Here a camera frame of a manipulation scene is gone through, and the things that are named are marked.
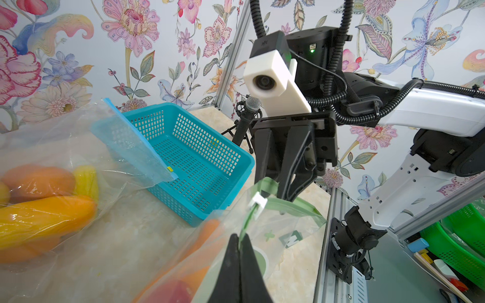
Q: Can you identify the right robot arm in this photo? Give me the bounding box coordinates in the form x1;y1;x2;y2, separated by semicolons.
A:
318;1;484;229

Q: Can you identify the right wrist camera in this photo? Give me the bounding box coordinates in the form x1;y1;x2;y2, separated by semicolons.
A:
243;31;311;117

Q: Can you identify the large orange mango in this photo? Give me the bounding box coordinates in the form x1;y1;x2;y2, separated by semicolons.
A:
1;164;75;204

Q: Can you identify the clear blue-zip bag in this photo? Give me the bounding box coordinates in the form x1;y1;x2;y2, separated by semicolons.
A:
1;99;177;300

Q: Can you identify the aluminium front rail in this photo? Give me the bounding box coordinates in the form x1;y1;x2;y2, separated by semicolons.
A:
313;182;484;302

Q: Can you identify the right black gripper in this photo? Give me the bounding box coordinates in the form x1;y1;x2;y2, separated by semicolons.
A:
251;112;337;202

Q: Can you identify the red mango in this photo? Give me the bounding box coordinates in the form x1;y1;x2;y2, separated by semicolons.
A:
143;280;193;303

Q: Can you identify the teal plastic basket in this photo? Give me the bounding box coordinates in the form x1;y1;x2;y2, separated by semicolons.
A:
91;103;255;227

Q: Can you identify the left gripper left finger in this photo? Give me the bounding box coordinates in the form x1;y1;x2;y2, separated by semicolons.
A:
208;234;241;303

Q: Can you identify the green plastic crate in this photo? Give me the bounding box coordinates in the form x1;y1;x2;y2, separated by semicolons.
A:
420;198;484;290

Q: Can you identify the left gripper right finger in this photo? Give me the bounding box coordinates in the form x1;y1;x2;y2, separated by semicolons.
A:
239;234;273;303

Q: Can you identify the black microphone on stand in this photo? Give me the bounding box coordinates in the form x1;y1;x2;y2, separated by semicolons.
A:
221;95;263;154

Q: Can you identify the white zipper slider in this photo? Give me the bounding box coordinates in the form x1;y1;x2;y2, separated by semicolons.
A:
248;192;268;220

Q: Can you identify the clear green-zip bag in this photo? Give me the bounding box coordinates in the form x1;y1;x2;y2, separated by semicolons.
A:
134;178;327;302

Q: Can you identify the yellow-green mango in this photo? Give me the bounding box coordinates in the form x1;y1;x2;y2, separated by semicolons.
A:
73;165;99;203

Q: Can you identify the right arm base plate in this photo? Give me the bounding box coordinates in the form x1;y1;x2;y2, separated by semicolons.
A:
327;218;378;284

